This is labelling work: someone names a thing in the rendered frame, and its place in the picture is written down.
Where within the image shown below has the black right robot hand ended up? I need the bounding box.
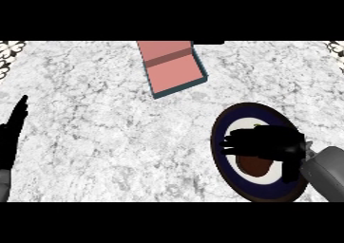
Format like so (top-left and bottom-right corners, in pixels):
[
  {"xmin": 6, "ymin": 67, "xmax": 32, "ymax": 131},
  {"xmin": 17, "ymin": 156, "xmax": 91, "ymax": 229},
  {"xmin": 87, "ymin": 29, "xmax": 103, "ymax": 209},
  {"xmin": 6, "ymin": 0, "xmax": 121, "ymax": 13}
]
[{"xmin": 218, "ymin": 124, "xmax": 306, "ymax": 185}]

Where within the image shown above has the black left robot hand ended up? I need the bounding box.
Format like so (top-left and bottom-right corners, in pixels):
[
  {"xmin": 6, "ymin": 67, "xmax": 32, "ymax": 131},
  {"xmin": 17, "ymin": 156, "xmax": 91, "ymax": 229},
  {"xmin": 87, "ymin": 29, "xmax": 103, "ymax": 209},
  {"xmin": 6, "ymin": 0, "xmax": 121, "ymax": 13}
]
[{"xmin": 0, "ymin": 94, "xmax": 31, "ymax": 173}]

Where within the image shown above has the dark blue white plate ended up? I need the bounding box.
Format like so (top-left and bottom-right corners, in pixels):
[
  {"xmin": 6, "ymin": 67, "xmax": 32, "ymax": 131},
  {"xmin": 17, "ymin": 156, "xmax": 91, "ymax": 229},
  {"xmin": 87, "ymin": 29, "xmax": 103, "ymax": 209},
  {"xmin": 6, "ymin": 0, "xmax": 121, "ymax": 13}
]
[{"xmin": 209, "ymin": 102, "xmax": 311, "ymax": 203}]

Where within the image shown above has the pink cardboard box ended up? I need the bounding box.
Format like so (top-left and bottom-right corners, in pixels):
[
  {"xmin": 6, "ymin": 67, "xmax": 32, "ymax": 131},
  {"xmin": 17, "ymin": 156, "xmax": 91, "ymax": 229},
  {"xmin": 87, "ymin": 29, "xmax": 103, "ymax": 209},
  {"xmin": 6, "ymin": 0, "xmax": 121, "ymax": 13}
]
[{"xmin": 135, "ymin": 41, "xmax": 209, "ymax": 100}]

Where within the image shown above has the brown cupcake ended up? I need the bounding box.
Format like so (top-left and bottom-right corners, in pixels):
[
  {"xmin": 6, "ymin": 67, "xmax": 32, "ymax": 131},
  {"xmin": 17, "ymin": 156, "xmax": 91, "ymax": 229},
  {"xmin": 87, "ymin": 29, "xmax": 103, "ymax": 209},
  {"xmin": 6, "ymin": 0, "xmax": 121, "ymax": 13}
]
[{"xmin": 236, "ymin": 154, "xmax": 273, "ymax": 178}]

